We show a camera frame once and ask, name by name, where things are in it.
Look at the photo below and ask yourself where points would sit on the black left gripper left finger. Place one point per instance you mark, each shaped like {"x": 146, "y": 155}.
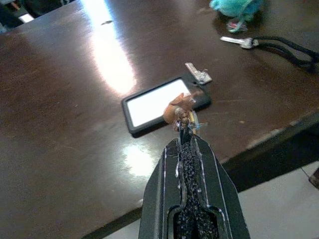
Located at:
{"x": 159, "y": 199}

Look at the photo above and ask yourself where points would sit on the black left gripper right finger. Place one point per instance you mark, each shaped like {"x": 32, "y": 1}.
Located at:
{"x": 219, "y": 199}

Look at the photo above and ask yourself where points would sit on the black badge holder white card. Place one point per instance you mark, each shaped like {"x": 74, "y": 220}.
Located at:
{"x": 149, "y": 104}

